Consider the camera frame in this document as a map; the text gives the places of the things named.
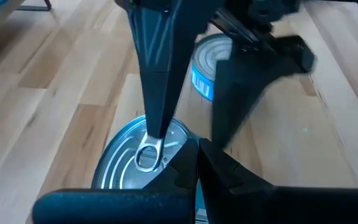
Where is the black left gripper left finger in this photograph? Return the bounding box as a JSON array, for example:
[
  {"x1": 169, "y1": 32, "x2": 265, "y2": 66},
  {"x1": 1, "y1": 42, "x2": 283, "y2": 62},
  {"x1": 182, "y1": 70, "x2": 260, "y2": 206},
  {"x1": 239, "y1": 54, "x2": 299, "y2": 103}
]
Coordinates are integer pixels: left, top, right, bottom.
[{"x1": 32, "y1": 138, "x2": 199, "y2": 224}]

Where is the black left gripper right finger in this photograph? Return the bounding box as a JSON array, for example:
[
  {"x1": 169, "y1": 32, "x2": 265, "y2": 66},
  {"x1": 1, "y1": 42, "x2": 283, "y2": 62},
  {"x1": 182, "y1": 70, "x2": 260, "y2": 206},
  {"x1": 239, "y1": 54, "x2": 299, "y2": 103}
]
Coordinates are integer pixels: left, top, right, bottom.
[{"x1": 199, "y1": 138, "x2": 358, "y2": 224}]

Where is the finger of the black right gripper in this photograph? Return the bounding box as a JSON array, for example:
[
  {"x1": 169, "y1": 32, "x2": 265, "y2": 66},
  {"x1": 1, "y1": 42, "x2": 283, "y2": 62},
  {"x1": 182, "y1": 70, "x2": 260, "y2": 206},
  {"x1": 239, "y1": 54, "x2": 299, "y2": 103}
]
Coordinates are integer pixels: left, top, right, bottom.
[
  {"x1": 211, "y1": 34, "x2": 317, "y2": 149},
  {"x1": 124, "y1": 0, "x2": 226, "y2": 140}
]

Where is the light blue yellowfin tuna can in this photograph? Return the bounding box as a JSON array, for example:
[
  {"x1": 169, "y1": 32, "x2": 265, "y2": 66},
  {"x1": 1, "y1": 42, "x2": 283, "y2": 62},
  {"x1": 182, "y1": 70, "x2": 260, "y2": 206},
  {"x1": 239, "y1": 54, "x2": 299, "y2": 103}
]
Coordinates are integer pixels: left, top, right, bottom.
[{"x1": 91, "y1": 114, "x2": 209, "y2": 224}]

